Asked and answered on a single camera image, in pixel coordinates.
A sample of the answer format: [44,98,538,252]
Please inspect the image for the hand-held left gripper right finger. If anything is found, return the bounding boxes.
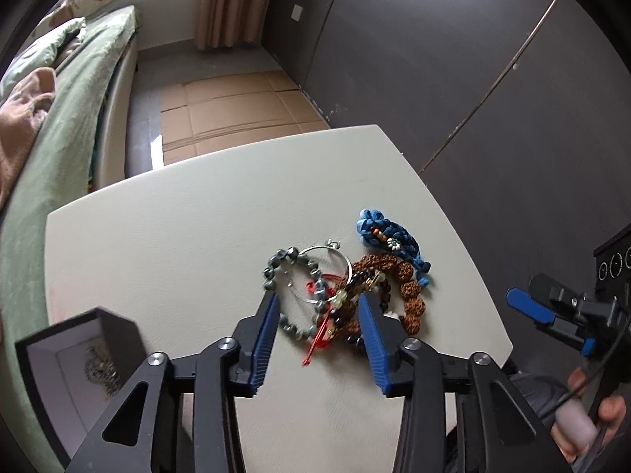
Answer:
[357,293,573,473]

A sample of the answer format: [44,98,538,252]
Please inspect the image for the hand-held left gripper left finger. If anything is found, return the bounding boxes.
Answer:
[69,291,282,473]

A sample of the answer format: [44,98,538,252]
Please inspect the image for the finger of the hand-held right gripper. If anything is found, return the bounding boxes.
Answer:
[506,272,583,327]
[546,317,598,356]

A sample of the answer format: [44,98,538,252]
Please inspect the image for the red string bracelet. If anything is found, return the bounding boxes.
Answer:
[301,271,347,368]

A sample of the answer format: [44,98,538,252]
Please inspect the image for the brown seed bead bracelet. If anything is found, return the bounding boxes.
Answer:
[340,253,426,336]

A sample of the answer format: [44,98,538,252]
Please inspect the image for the dark bead bracelet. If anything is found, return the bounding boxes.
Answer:
[329,268,396,346]

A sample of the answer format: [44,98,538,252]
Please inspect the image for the grey bead bracelet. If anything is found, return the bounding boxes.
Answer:
[262,245,329,341]

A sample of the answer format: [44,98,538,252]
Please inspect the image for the silver bangle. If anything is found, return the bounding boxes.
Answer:
[286,239,354,304]

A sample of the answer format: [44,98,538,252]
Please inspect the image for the blue braided bracelet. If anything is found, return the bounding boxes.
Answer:
[355,208,433,287]

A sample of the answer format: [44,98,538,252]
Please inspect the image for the black jewelry box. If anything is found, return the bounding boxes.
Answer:
[14,307,149,473]

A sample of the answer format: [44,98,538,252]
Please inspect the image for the person's right hand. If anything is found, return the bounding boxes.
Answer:
[549,366,628,465]

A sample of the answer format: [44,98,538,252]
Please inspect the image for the person's grey pants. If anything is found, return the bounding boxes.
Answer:
[510,372,573,434]

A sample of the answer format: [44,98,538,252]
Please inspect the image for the white table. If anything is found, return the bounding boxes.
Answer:
[43,124,513,473]

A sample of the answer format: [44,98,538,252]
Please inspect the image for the cardboard floor sheets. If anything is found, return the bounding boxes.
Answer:
[160,69,332,165]

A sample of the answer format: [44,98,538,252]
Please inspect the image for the dark grey wardrobe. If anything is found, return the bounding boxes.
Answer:
[260,0,631,370]

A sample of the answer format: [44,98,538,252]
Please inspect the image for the bed with green sheet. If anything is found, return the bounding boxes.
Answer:
[0,5,140,473]

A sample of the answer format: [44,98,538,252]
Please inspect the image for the pink fleece blanket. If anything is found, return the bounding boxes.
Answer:
[0,66,58,208]

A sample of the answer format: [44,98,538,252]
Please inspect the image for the pink curtain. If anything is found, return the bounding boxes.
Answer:
[194,0,283,51]

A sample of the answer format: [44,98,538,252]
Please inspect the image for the green floral quilt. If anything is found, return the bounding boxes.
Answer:
[0,17,88,100]

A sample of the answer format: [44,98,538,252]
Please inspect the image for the black cable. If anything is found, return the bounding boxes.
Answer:
[564,313,631,473]

